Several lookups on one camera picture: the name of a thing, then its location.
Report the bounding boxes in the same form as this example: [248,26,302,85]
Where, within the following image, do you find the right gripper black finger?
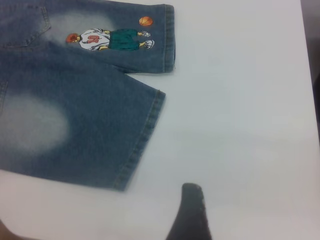
[164,182,214,240]

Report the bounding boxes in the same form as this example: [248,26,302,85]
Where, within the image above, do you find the blue denim shorts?
[0,0,176,193]

